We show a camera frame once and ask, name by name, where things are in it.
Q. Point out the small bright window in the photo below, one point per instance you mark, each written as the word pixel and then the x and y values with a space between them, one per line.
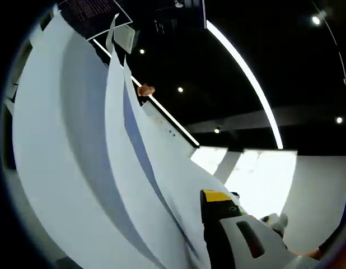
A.
pixel 209 158

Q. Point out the ceiling spotlight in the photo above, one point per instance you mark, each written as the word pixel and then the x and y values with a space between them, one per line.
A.
pixel 316 20

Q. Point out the ceiling air conditioner unit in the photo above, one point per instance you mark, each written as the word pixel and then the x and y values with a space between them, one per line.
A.
pixel 125 37

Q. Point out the thin ceiling light strip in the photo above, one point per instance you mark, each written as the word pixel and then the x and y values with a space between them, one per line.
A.
pixel 173 123

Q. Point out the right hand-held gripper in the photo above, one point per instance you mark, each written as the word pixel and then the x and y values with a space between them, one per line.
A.
pixel 276 221

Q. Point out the stack of white printing papers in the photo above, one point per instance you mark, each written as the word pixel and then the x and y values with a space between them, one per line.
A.
pixel 77 140

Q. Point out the dark hanging ceiling panel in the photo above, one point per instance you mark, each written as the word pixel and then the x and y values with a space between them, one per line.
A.
pixel 91 16

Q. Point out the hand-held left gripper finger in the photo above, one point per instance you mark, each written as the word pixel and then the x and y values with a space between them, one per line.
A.
pixel 231 246

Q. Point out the long ceiling light strip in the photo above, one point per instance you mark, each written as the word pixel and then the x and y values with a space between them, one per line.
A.
pixel 245 70

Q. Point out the large bright window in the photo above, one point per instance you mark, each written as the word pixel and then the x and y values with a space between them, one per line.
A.
pixel 262 182

